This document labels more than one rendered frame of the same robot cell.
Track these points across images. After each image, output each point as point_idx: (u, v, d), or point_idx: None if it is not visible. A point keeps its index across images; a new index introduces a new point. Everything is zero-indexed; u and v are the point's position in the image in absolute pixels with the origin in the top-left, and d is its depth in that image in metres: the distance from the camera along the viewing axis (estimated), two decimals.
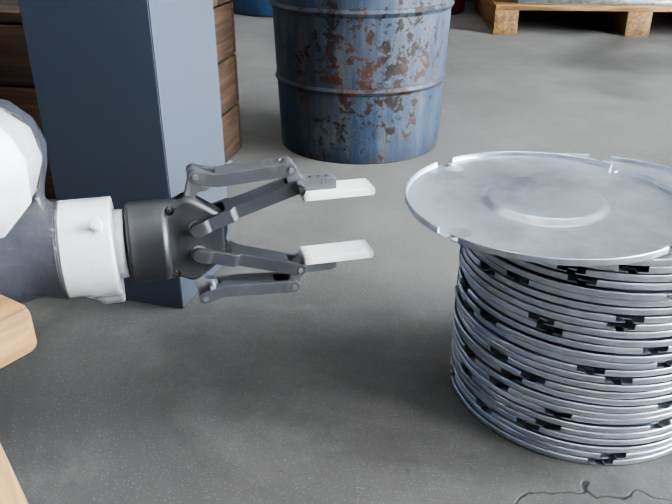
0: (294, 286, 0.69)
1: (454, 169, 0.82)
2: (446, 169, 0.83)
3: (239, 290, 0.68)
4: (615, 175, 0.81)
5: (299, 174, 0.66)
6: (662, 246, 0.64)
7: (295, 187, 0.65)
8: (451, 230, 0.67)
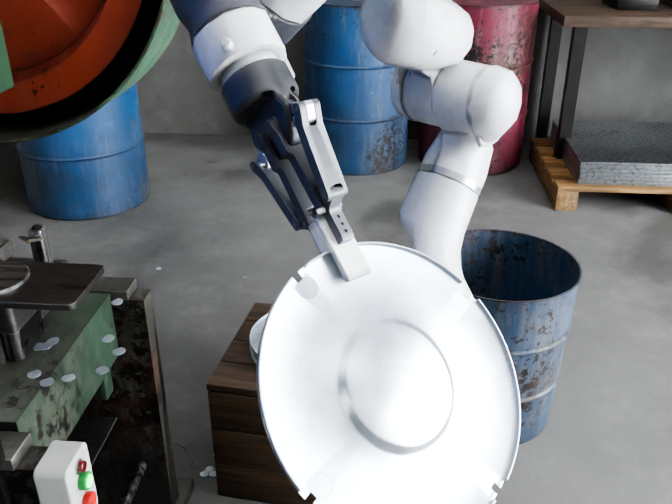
0: (294, 225, 0.73)
1: (457, 301, 0.75)
2: (455, 292, 0.75)
3: (269, 185, 0.74)
4: (483, 480, 0.68)
5: (337, 206, 0.69)
6: (312, 490, 0.60)
7: (318, 207, 0.68)
8: (310, 280, 0.67)
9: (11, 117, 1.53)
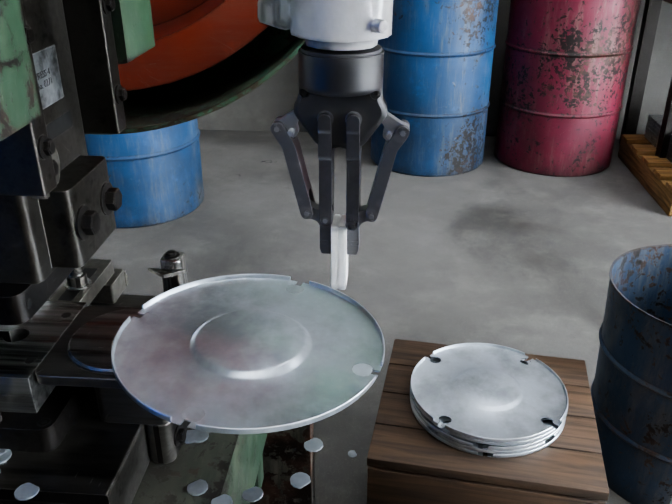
0: (307, 213, 0.67)
1: (361, 367, 0.73)
2: (369, 365, 0.74)
3: (292, 160, 0.65)
4: (189, 412, 0.66)
5: (361, 220, 0.69)
6: (145, 315, 0.80)
7: (354, 220, 0.67)
8: (301, 288, 0.87)
9: None
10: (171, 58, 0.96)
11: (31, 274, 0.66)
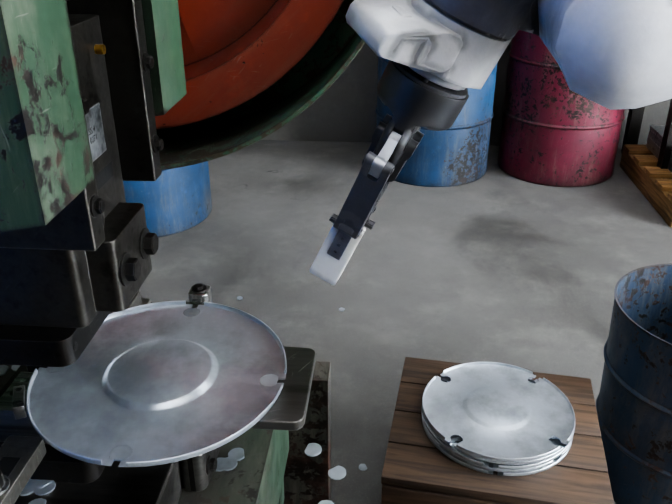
0: (360, 233, 0.66)
1: (267, 378, 0.81)
2: (274, 374, 0.81)
3: (379, 193, 0.62)
4: (117, 451, 0.71)
5: None
6: None
7: (369, 218, 0.70)
8: (198, 311, 0.93)
9: None
10: None
11: (78, 319, 0.70)
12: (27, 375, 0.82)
